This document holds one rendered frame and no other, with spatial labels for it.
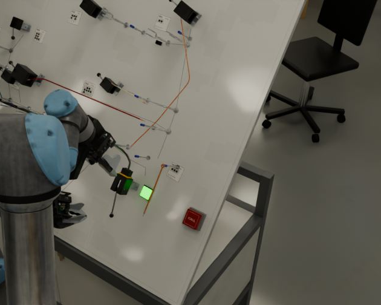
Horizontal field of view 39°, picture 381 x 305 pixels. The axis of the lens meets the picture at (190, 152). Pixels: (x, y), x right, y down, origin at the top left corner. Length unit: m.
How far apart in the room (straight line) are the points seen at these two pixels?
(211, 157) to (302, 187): 1.97
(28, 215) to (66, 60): 1.15
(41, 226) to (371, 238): 2.66
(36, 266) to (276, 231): 2.41
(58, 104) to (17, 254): 0.46
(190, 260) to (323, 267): 1.54
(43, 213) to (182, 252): 0.84
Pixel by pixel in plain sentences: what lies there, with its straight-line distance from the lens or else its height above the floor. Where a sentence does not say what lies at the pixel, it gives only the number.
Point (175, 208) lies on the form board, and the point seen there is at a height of 1.10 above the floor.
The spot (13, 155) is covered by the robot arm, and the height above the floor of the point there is 1.75.
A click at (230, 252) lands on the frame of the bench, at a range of 2.00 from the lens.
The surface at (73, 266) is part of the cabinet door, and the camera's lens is 2.08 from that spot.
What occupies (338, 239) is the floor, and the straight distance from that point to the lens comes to 3.31.
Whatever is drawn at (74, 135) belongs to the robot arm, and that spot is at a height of 1.52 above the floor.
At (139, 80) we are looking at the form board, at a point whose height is 1.36.
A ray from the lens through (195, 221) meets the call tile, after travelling 1.64.
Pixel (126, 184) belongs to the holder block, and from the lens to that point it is 1.70.
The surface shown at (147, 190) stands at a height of 1.11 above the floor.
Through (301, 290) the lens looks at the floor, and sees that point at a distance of 2.99.
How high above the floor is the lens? 2.27
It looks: 37 degrees down
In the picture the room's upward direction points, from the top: 4 degrees clockwise
